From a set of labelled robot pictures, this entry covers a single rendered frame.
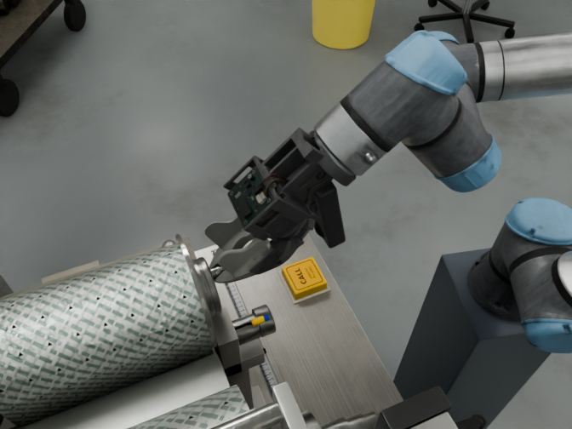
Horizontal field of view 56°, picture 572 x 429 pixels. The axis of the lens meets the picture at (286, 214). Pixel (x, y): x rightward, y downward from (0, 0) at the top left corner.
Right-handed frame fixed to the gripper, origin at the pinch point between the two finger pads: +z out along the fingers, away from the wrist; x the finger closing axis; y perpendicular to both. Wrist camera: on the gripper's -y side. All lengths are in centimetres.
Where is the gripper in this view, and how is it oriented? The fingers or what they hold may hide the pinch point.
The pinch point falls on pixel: (225, 270)
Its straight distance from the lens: 67.1
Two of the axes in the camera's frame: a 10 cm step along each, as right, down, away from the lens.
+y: -5.9, -3.0, -7.5
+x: 3.9, 7.1, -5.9
